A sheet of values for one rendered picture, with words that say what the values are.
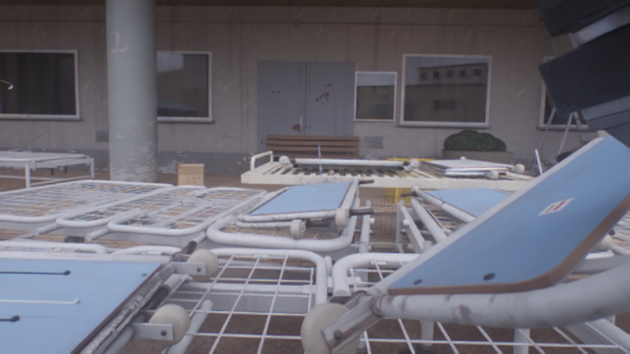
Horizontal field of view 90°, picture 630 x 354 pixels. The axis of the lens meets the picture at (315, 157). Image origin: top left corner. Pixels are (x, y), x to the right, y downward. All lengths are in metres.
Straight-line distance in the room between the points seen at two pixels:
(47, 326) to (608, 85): 0.73
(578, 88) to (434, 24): 6.62
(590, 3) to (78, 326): 0.68
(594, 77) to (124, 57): 4.87
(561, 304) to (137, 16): 5.05
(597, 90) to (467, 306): 0.20
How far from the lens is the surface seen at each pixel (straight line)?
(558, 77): 0.35
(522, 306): 0.26
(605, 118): 0.36
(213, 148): 6.71
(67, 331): 0.63
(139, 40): 5.02
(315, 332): 0.38
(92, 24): 8.11
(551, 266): 0.29
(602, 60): 0.34
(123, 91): 4.91
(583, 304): 0.26
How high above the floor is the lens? 0.85
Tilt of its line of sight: 4 degrees down
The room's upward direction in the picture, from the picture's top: 1 degrees clockwise
